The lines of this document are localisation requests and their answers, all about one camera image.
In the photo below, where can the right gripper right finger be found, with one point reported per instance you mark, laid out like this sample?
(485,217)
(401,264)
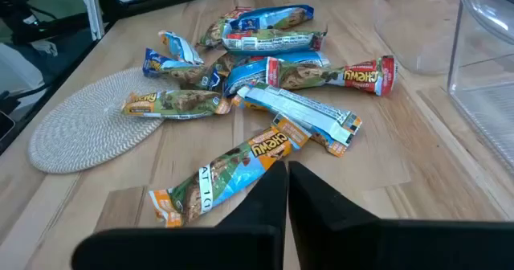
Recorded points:
(381,246)

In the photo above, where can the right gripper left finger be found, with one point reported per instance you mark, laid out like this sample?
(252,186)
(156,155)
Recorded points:
(201,250)

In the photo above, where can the white-blue bar packet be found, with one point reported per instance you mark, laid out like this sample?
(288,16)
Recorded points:
(297,109)

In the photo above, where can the blue Chewy granola bar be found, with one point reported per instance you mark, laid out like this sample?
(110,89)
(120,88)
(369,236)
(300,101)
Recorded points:
(180,73)
(273,17)
(247,75)

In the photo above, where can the round woven beige placemat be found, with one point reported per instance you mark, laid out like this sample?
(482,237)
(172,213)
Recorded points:
(88,133)

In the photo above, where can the clear plastic bin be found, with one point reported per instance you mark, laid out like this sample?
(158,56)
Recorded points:
(482,101)
(413,41)

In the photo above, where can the silver aluminium post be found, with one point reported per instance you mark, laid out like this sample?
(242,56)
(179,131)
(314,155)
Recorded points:
(91,9)

